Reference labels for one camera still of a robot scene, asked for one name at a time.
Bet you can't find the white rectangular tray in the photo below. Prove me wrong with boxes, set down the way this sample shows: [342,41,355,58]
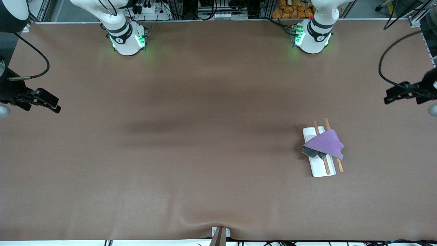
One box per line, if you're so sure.
[302,118,344,178]

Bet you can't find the brown table mat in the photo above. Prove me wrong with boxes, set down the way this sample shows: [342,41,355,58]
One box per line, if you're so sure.
[0,19,437,242]

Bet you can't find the purple grey towel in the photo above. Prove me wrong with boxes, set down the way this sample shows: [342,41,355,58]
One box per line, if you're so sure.
[302,128,344,161]

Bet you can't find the white power strip black plugs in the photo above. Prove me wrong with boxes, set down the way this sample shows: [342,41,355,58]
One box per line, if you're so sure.
[131,0,172,22]

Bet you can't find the metal table clamp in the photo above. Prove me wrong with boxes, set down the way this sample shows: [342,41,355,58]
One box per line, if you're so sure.
[209,226,231,246]

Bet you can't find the orange packets pile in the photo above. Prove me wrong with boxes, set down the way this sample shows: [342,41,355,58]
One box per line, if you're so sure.
[272,0,315,20]

